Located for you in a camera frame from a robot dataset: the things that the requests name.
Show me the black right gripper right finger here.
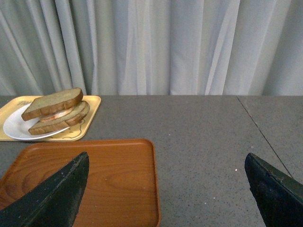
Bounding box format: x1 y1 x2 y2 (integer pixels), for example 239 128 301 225
244 153 303 227

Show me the white round plate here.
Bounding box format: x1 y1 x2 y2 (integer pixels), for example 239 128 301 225
3 104 70 141

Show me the brown wooden tray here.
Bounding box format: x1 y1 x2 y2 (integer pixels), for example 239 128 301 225
0 139 160 227

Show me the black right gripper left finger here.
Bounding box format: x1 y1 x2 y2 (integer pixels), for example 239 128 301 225
0 152 89 227

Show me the yellow bear tray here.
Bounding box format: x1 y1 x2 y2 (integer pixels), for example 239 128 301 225
0 96 101 142

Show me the grey pleated curtain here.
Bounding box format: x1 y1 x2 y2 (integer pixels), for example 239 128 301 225
0 0 303 96

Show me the fried egg toy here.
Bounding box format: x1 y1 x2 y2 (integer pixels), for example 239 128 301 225
40 107 73 122

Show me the bread slice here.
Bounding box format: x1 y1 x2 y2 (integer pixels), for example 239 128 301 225
21 87 83 121
28 101 90 135

